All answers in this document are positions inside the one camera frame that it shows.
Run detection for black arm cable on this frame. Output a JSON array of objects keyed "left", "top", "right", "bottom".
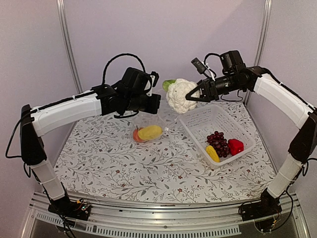
[
  {"left": 203, "top": 53, "right": 317, "bottom": 112},
  {"left": 5, "top": 53, "right": 147, "bottom": 159}
]

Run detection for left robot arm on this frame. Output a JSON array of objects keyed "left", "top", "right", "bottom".
[{"left": 20, "top": 67, "right": 160, "bottom": 215}]

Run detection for clear zip top bag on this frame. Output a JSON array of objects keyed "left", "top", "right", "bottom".
[{"left": 131, "top": 89, "right": 168, "bottom": 143}]

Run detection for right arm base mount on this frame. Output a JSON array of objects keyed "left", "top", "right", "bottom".
[{"left": 238, "top": 188, "right": 282, "bottom": 221}]

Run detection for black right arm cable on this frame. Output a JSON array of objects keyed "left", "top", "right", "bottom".
[{"left": 203, "top": 53, "right": 317, "bottom": 112}]

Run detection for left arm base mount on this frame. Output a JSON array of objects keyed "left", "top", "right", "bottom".
[{"left": 47, "top": 185, "right": 92, "bottom": 221}]

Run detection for red toy bell pepper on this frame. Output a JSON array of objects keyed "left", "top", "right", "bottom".
[{"left": 228, "top": 139, "right": 244, "bottom": 156}]

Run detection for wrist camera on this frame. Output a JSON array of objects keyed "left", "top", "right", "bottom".
[
  {"left": 145, "top": 71, "right": 159, "bottom": 96},
  {"left": 191, "top": 58, "right": 216, "bottom": 80}
]

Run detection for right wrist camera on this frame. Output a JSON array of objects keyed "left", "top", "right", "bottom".
[{"left": 191, "top": 58, "right": 216, "bottom": 80}]

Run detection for floral patterned table mat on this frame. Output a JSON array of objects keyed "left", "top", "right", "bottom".
[{"left": 54, "top": 102, "right": 275, "bottom": 203}]

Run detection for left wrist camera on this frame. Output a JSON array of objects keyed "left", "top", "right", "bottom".
[{"left": 145, "top": 71, "right": 159, "bottom": 96}]

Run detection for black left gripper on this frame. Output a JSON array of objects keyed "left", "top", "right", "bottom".
[{"left": 125, "top": 93, "right": 161, "bottom": 114}]

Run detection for aluminium front rail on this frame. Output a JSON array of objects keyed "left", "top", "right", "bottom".
[{"left": 20, "top": 193, "right": 310, "bottom": 238}]

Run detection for right aluminium frame post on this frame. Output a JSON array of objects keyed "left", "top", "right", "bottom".
[{"left": 254, "top": 0, "right": 272, "bottom": 65}]

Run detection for aluminium frame post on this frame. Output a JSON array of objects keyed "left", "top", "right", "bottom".
[
  {"left": 254, "top": 0, "right": 272, "bottom": 65},
  {"left": 56, "top": 0, "right": 83, "bottom": 94}
]

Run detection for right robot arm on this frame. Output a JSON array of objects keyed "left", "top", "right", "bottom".
[{"left": 185, "top": 50, "right": 317, "bottom": 216}]

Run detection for white plastic basket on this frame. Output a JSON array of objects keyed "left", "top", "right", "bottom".
[{"left": 179, "top": 105, "right": 256, "bottom": 169}]

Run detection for white toy cauliflower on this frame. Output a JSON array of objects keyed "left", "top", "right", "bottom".
[{"left": 162, "top": 78, "right": 198, "bottom": 114}]

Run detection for left aluminium frame post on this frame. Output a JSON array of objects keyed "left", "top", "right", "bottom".
[{"left": 56, "top": 0, "right": 83, "bottom": 94}]

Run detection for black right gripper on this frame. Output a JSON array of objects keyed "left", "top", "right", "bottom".
[{"left": 186, "top": 72, "right": 244, "bottom": 102}]

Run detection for orange toy pumpkin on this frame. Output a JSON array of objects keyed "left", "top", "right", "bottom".
[{"left": 132, "top": 127, "right": 144, "bottom": 143}]

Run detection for purple toy grapes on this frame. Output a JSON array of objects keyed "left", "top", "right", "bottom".
[{"left": 207, "top": 131, "right": 230, "bottom": 158}]

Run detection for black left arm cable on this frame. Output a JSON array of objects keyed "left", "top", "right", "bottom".
[{"left": 5, "top": 53, "right": 147, "bottom": 159}]

